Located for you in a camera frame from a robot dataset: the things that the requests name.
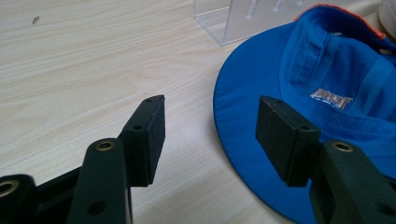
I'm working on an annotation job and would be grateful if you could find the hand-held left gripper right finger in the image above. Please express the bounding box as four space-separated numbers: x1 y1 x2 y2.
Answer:
255 95 321 188

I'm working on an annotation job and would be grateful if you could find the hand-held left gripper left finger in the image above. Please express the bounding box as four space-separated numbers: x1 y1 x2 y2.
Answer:
118 94 166 188

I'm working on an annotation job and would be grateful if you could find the blue bucket hat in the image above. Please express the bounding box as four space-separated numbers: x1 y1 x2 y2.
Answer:
212 3 396 224

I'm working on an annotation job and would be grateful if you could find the clear acrylic hat stand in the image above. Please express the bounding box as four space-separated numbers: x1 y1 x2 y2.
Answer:
193 0 344 47

